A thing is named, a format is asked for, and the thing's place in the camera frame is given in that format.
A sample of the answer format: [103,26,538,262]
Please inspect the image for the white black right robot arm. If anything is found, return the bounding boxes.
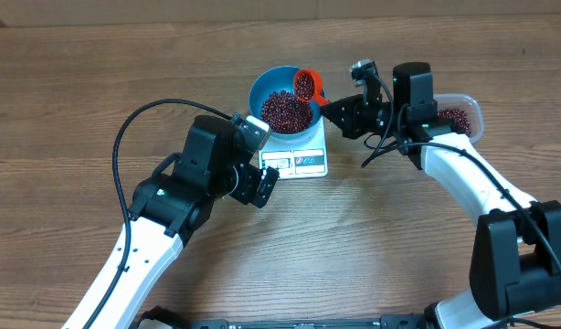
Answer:
[321,59,561,329]

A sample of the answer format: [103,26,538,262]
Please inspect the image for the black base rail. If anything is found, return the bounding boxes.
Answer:
[129,306,437,329]

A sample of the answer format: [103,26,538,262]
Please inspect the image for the clear plastic food container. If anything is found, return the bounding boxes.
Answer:
[434,93,484,143]

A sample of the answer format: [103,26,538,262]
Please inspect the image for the red beans in bowl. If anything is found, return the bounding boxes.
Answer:
[260,90,313,134]

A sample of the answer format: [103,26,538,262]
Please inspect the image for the white digital kitchen scale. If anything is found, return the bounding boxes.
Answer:
[258,119,329,179]

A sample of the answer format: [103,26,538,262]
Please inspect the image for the red adzuki beans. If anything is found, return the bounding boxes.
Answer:
[438,107,471,137]

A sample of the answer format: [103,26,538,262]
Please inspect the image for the orange measuring scoop blue handle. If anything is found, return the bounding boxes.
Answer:
[293,69,330,106]

